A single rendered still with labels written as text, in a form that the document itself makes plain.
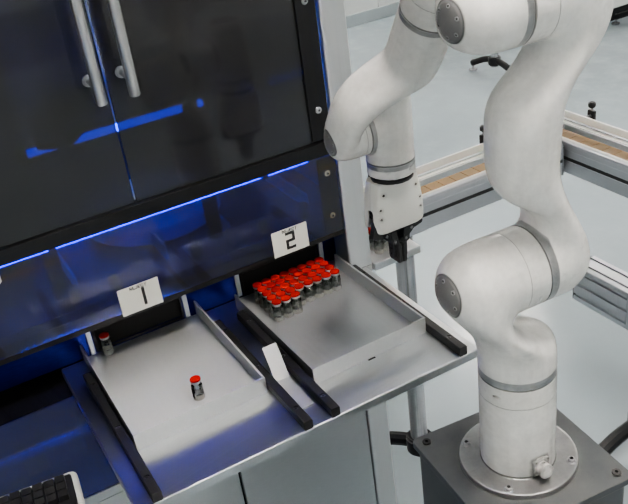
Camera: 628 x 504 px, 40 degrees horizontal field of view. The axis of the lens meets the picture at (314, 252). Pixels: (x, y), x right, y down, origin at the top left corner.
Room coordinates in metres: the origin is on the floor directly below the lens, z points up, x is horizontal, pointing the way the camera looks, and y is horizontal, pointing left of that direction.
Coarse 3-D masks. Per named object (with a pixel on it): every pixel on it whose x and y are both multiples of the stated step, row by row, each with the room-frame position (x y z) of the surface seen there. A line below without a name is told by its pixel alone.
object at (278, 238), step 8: (296, 224) 1.62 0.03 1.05; (304, 224) 1.63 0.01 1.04; (280, 232) 1.60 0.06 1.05; (296, 232) 1.62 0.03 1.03; (304, 232) 1.63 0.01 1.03; (272, 240) 1.60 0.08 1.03; (280, 240) 1.60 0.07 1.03; (296, 240) 1.62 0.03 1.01; (304, 240) 1.63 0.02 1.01; (280, 248) 1.60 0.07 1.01; (296, 248) 1.62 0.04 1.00; (280, 256) 1.60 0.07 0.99
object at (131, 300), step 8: (152, 280) 1.48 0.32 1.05; (128, 288) 1.46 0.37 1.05; (136, 288) 1.46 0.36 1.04; (144, 288) 1.47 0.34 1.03; (152, 288) 1.48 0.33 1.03; (120, 296) 1.45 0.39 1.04; (128, 296) 1.46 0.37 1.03; (136, 296) 1.46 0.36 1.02; (152, 296) 1.48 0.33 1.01; (160, 296) 1.48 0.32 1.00; (120, 304) 1.45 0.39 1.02; (128, 304) 1.45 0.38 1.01; (136, 304) 1.46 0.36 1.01; (144, 304) 1.47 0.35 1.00; (152, 304) 1.47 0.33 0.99; (128, 312) 1.45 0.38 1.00
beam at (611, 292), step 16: (592, 256) 2.13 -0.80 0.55; (592, 272) 2.04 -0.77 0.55; (608, 272) 2.03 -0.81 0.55; (624, 272) 2.02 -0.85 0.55; (576, 288) 2.09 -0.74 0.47; (592, 288) 2.03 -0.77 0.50; (608, 288) 1.99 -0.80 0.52; (624, 288) 1.94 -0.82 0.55; (592, 304) 2.04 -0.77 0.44; (608, 304) 1.98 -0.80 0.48; (624, 304) 1.92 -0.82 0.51; (624, 320) 1.92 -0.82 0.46
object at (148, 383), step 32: (192, 320) 1.57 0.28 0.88; (128, 352) 1.48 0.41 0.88; (160, 352) 1.47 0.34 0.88; (192, 352) 1.45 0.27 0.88; (224, 352) 1.43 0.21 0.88; (128, 384) 1.37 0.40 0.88; (160, 384) 1.36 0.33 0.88; (224, 384) 1.33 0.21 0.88; (256, 384) 1.28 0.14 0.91; (128, 416) 1.27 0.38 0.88; (160, 416) 1.26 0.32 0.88; (192, 416) 1.22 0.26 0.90
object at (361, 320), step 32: (352, 288) 1.61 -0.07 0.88; (256, 320) 1.50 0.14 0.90; (288, 320) 1.52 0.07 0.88; (320, 320) 1.50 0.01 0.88; (352, 320) 1.48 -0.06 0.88; (384, 320) 1.47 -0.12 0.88; (416, 320) 1.40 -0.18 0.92; (288, 352) 1.38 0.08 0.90; (320, 352) 1.39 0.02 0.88; (352, 352) 1.33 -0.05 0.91
